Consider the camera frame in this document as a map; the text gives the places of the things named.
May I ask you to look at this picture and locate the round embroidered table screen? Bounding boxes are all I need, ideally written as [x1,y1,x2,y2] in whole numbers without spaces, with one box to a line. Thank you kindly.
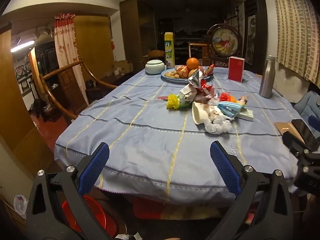
[207,24,243,67]

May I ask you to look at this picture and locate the tall wooden cabinet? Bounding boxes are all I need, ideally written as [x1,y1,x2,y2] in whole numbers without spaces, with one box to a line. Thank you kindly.
[119,0,158,63]

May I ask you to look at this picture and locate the clear packet of biscuits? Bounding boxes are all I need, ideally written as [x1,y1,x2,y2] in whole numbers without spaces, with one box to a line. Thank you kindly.
[175,65,190,78]

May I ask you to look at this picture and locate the blue fruit plate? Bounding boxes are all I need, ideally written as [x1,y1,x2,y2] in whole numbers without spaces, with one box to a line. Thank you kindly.
[161,68,200,84]

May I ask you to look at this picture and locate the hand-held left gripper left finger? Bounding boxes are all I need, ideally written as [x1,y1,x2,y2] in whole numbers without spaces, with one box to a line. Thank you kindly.
[26,142,118,240]

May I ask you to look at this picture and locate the orange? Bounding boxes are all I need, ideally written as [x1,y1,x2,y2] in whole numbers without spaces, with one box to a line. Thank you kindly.
[186,57,200,70]

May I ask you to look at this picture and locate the green white milk carton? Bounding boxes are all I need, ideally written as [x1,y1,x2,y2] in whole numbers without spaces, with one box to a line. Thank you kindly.
[178,84,197,109]

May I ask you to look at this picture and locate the square-framed wooden chair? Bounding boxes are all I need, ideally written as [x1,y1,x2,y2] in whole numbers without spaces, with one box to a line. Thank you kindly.
[188,42,209,67]

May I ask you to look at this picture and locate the silver foil wrapper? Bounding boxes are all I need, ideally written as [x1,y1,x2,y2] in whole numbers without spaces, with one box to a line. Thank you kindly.
[187,69,207,88]

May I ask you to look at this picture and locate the cardboard boxes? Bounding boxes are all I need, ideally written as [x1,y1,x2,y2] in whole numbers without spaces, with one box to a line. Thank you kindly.
[114,60,134,74]

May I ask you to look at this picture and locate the blue jacket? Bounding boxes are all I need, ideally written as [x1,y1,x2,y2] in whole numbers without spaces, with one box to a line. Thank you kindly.
[291,90,320,130]

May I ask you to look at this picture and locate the yellow green spray can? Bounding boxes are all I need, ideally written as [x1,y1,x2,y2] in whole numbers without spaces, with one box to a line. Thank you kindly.
[164,32,175,68]

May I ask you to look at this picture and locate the yellow ribbon bow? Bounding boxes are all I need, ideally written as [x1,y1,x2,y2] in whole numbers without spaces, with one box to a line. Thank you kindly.
[167,94,180,110]

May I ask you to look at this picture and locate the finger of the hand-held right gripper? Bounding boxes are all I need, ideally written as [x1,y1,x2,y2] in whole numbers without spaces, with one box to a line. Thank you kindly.
[283,131,320,160]
[294,159,320,195]

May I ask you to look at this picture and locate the display shelf with plates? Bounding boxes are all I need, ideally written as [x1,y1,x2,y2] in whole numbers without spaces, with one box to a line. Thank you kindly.
[14,60,33,98]

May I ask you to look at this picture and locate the gold phone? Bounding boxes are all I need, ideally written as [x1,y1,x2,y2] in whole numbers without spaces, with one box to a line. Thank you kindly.
[274,122,307,144]

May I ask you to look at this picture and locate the red mesh basket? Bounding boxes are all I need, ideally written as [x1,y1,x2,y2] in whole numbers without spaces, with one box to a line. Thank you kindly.
[61,195,118,240]

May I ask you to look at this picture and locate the blue face mask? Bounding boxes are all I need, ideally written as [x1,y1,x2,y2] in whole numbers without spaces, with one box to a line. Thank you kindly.
[217,101,244,119]

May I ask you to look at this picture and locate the white paper cup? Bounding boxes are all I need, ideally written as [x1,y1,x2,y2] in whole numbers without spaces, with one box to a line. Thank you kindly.
[192,102,215,125]

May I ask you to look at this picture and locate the white lidded ceramic jar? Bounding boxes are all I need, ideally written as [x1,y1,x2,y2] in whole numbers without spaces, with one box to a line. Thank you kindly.
[145,59,166,75]

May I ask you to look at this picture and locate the black phone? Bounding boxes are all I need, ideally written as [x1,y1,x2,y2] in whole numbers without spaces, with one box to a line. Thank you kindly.
[291,119,320,153]

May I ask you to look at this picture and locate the dark framed picture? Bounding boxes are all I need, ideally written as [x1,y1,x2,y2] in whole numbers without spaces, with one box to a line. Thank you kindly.
[244,0,268,74]

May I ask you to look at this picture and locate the blue striped tablecloth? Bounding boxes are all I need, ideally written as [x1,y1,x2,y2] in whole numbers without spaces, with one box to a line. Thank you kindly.
[54,66,310,204]

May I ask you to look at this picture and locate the red box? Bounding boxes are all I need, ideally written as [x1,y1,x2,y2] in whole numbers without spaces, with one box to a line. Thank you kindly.
[228,57,245,83]

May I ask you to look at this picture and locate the white red patterned curtain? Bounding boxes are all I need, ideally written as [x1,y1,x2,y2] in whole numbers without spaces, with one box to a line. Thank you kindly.
[54,13,88,103]

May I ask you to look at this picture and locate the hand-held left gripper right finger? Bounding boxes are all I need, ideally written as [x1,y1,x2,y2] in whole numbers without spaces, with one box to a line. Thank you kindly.
[207,141,294,240]

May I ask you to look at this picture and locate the red ribbon bow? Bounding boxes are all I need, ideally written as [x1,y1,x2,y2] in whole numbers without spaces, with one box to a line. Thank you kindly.
[219,92,237,103]

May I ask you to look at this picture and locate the checked window curtain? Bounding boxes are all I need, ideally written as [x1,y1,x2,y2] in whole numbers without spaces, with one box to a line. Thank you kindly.
[270,0,320,88]

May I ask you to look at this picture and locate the clear red snack bag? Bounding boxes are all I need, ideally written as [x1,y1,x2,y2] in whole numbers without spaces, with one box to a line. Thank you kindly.
[197,80,218,96]

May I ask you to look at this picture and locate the white plastic bag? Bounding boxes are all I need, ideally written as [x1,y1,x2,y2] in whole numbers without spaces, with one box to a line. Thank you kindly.
[14,194,29,219]

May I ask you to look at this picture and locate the white tissue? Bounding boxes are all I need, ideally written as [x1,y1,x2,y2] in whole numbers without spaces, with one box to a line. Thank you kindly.
[204,117,232,134]

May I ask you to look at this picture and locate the steel bottle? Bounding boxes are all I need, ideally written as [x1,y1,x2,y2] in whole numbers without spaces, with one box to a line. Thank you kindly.
[259,55,276,98]

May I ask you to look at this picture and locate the ceiling tube light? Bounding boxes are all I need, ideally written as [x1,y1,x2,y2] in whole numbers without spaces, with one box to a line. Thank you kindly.
[10,41,35,53]

